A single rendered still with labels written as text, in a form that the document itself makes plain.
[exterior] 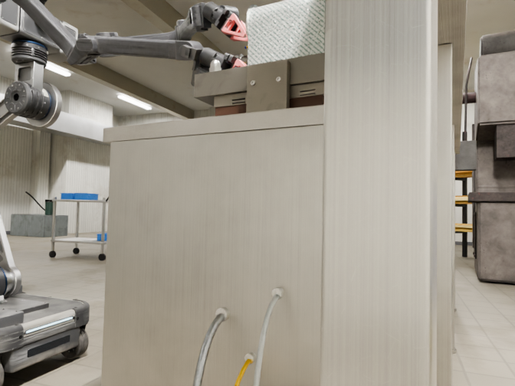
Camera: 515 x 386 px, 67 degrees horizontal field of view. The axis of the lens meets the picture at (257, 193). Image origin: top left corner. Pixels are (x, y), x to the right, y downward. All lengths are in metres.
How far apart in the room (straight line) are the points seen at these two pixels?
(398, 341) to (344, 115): 0.13
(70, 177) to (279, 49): 9.62
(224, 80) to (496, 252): 3.92
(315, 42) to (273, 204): 0.51
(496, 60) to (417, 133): 4.65
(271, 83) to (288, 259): 0.39
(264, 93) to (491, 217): 3.86
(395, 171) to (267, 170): 0.61
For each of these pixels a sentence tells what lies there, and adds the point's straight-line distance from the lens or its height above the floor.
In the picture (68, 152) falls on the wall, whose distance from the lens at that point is 10.58.
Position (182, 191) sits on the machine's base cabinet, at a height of 0.73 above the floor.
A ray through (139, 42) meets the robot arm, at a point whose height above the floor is 1.22.
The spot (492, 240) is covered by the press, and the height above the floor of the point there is 0.44.
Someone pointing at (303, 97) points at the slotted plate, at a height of 0.94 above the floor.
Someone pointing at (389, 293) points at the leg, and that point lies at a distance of 0.23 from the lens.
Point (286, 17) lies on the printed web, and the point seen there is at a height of 1.24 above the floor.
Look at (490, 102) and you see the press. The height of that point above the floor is 1.85.
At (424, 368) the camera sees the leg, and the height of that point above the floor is 0.61.
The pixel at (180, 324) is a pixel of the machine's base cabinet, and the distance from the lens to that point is 0.96.
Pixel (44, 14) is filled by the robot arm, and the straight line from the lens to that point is 1.65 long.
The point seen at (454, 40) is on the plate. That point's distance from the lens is 1.19.
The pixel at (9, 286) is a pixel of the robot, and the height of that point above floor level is 0.32.
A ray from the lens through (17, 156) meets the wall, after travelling 10.59.
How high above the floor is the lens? 0.69
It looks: 2 degrees up
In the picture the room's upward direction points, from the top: 1 degrees clockwise
